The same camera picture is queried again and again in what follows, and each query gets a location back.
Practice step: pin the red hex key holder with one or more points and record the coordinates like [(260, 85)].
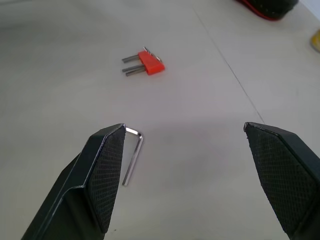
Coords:
[(150, 64)]

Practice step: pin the black and red object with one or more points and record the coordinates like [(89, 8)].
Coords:
[(270, 8)]

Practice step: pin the yellow object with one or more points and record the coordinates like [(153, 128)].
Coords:
[(315, 40)]

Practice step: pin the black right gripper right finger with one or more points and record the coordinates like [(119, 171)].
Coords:
[(282, 175)]

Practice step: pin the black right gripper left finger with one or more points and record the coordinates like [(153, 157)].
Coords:
[(82, 185)]

